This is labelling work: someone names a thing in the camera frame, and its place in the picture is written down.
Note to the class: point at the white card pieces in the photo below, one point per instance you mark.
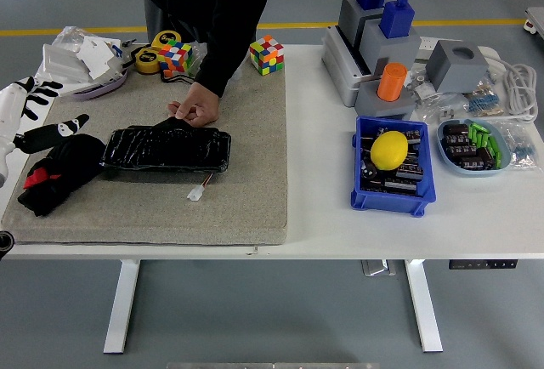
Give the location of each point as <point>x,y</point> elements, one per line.
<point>98,58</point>

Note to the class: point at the small black tool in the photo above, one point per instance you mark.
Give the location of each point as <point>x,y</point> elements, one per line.
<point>129,42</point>

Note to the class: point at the brown cylindrical capacitor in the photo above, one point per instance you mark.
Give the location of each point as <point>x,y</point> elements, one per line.
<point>478,160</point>
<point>455,140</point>
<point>462,151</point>
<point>455,129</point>

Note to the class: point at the black rag with red tag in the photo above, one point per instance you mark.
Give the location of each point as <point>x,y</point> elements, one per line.
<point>64,173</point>

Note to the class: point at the colourful Rubik's cube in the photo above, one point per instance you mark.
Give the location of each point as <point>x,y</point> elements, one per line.
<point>175,58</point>

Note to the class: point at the white cart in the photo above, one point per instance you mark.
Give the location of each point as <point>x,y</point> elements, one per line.
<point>536,22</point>

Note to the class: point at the black cylindrical capacitor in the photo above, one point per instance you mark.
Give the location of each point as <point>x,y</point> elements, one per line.
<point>401,185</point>
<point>411,172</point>
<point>414,136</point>
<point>370,170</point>

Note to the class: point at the green battery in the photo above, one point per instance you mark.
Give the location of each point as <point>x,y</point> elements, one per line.
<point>493,146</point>
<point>483,126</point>
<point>472,132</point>
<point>478,137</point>
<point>485,139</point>

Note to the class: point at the person's left hand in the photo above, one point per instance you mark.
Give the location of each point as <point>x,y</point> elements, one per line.
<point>202,107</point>

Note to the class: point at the bag of blue resistors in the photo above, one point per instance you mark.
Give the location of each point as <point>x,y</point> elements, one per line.
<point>484,101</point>
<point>520,148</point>

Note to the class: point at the metal bracket under table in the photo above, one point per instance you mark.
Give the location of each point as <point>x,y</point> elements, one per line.
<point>378,268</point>

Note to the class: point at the white power strip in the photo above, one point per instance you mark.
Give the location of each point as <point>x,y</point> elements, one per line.
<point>427,46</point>

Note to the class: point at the light grey enclosure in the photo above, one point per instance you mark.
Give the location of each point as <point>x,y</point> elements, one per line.
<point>340,75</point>

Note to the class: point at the purple tray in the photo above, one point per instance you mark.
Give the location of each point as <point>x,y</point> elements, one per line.
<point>100,90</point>

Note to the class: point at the orange cylinder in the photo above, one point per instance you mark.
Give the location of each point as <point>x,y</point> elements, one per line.
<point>392,82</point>

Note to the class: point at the clear bag of small parts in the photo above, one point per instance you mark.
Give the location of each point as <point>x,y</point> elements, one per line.
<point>433,103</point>

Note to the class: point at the grey block with round hole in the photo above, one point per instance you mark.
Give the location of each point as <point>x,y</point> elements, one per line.
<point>455,69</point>

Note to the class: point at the person's left forearm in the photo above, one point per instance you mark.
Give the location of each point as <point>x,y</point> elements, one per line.
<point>221,67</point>

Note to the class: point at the yellow lemon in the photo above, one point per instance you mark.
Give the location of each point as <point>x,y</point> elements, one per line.
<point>389,150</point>

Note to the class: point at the light blue dish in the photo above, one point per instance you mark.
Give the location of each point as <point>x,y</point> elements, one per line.
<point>450,165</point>

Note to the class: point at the white plastic case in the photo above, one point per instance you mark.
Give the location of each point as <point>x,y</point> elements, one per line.
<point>61,63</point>

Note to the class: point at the blue plastic bin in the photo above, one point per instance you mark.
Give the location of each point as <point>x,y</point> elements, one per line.
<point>391,205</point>

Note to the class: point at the white-framed Rubik's cube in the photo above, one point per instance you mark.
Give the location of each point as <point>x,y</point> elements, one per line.
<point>266,55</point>

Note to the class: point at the white table leg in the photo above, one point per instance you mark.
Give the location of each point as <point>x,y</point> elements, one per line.
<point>121,309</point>
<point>425,309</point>

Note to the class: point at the crumpled clear plastic bag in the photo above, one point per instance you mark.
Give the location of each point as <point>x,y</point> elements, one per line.
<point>70,35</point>

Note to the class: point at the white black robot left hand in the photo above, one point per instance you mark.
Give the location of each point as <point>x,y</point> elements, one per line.
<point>8,109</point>

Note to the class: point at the grey holder block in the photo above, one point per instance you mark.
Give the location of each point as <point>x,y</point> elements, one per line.
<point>391,52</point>
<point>382,109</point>
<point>348,16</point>

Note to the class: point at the black table control panel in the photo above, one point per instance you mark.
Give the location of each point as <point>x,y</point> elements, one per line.
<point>483,264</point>

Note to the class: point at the grey-brown mat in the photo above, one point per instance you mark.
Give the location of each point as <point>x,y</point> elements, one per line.
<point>170,216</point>

